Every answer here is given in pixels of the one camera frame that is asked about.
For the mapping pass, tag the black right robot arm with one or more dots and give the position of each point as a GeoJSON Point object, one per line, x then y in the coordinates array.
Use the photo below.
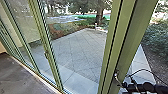
{"type": "Point", "coordinates": [161, 89]}

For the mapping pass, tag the green garden shrub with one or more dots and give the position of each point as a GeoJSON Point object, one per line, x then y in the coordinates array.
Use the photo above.
{"type": "Point", "coordinates": [156, 36]}

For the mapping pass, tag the white outdoor bench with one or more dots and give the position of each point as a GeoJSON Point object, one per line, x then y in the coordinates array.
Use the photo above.
{"type": "Point", "coordinates": [97, 26]}

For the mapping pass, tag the dark tree trunk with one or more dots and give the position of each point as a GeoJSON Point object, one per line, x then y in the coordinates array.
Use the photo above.
{"type": "Point", "coordinates": [99, 15]}

